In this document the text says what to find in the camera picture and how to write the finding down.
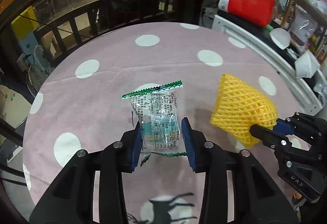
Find yellow foam fruit net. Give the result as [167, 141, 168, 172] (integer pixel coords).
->
[210, 73, 278, 148]

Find clear crumpled plastic bag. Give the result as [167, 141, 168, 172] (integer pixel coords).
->
[313, 82, 327, 108]

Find pink polka dot tablecloth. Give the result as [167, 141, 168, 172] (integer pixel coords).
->
[22, 22, 307, 224]

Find clear green snack wrapper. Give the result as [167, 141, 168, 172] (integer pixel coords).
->
[122, 80, 186, 165]

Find wooden shelf rack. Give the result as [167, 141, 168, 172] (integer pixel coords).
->
[280, 0, 326, 57]

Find white face mask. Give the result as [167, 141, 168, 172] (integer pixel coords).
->
[269, 28, 291, 50]

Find white paper cup stack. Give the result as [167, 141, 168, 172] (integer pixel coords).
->
[294, 50, 320, 78]

